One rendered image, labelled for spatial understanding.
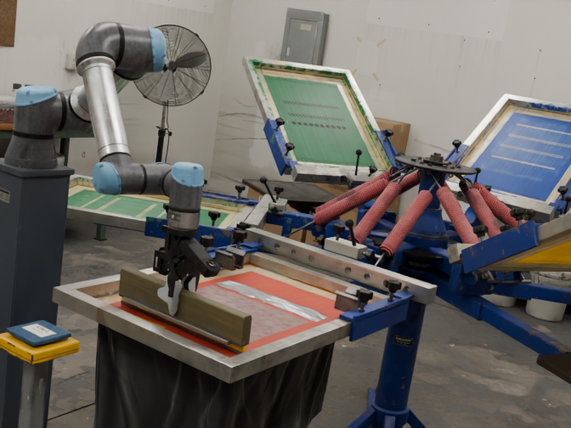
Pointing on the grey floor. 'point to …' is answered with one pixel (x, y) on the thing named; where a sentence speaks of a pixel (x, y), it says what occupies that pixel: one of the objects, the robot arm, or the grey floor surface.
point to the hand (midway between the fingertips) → (181, 310)
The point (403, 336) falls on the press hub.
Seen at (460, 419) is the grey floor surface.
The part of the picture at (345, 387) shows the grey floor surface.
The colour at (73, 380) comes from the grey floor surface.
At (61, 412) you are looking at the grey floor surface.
